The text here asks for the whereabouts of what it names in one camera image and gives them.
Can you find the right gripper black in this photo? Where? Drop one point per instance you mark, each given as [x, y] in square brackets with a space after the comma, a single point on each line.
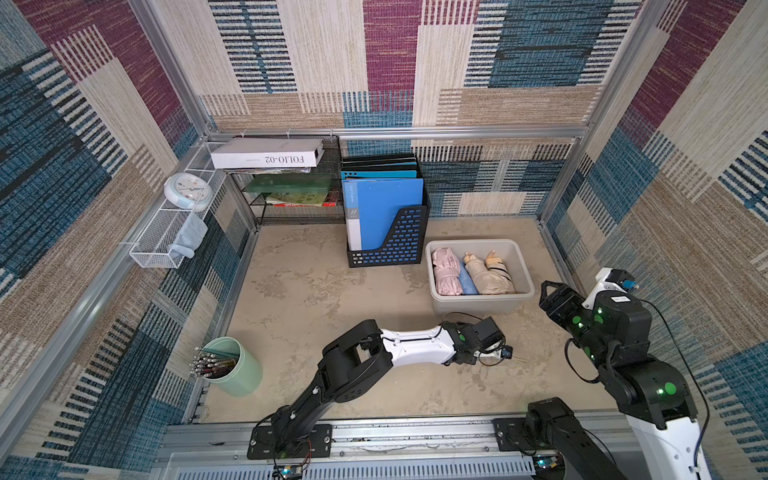
[561, 301]

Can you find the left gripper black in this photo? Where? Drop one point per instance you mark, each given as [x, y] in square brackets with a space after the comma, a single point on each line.
[461, 327]

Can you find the blue umbrella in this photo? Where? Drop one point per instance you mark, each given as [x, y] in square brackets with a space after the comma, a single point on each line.
[466, 282]

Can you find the beige umbrella front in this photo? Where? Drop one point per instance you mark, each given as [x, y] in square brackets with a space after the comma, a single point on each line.
[485, 282]

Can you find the beige umbrella black stripes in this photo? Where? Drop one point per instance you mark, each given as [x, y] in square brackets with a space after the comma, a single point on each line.
[495, 264]

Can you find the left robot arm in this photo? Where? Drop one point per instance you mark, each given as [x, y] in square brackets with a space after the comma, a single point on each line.
[353, 363]

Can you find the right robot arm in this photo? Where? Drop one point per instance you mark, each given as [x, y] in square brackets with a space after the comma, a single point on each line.
[612, 328]

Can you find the grey plastic storage box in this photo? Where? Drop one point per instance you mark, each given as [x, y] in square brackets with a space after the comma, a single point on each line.
[444, 259]

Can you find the white folio box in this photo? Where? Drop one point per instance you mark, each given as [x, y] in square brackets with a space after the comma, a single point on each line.
[252, 153]

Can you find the black mesh file holder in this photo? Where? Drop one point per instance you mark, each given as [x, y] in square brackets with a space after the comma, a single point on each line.
[405, 239]

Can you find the blue clip file folder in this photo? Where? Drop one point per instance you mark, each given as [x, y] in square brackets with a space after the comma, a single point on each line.
[371, 206]

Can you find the red book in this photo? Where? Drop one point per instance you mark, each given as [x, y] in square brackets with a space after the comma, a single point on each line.
[311, 199]

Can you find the teal file folder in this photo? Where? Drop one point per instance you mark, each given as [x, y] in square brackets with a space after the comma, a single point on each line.
[378, 174]

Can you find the mint green pen cup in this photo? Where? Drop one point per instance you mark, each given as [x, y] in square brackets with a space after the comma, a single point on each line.
[224, 362]

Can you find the light blue cloth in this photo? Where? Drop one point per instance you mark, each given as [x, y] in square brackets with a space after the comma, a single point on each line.
[188, 239]

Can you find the white round clock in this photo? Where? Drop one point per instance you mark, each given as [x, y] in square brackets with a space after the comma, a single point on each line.
[188, 192]

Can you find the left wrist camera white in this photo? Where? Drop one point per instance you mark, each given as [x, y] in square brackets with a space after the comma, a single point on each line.
[500, 354]

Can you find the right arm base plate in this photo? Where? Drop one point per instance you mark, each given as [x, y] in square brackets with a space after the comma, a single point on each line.
[531, 434]

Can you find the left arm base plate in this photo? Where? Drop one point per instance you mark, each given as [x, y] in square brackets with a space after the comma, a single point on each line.
[265, 444]

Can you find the black wire shelf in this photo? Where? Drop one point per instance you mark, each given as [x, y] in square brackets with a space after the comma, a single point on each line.
[266, 215]

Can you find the white wire basket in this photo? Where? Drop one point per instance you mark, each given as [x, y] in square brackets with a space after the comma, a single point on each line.
[150, 249]

